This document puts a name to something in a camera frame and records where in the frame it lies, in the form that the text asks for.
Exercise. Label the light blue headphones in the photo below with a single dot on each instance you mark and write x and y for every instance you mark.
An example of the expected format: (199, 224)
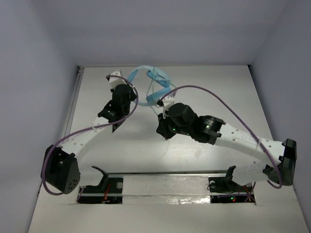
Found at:
(159, 86)

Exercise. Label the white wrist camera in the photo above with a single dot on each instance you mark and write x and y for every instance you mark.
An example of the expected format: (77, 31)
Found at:
(114, 79)
(166, 103)

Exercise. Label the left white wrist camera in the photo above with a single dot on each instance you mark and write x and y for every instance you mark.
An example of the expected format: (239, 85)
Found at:
(114, 79)

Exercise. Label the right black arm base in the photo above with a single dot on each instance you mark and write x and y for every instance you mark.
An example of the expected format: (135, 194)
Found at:
(224, 190)

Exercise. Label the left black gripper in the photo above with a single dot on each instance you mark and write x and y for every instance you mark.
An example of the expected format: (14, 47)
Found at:
(131, 94)

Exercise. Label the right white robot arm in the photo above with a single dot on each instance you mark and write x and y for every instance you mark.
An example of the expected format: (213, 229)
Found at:
(276, 159)

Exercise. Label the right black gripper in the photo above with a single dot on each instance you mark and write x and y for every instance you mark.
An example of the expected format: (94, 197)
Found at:
(162, 128)

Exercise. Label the silver tape strip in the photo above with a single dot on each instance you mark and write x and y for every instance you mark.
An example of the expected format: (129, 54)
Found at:
(165, 189)

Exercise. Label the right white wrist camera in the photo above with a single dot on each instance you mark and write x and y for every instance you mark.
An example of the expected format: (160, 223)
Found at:
(166, 103)

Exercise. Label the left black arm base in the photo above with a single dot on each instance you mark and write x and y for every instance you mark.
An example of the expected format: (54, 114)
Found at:
(108, 191)

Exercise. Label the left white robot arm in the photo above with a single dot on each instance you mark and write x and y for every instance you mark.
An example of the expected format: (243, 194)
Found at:
(60, 172)

